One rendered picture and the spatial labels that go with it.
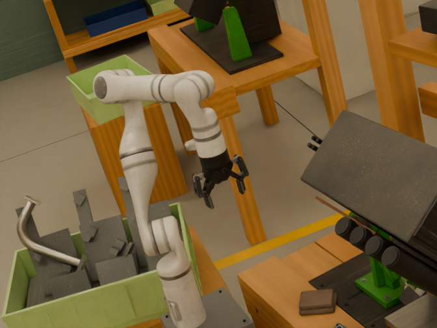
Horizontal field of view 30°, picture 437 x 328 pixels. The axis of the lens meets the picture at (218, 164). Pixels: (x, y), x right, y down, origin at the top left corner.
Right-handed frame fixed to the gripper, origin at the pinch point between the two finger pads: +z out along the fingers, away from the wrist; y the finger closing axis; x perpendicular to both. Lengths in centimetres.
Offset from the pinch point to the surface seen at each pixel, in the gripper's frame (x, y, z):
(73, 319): 49, -44, 42
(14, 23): 667, 63, 77
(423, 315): -54, 17, 17
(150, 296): 40, -20, 42
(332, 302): -10.7, 17.2, 37.6
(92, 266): 70, -29, 40
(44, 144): 447, 19, 130
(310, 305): -7.9, 11.9, 37.1
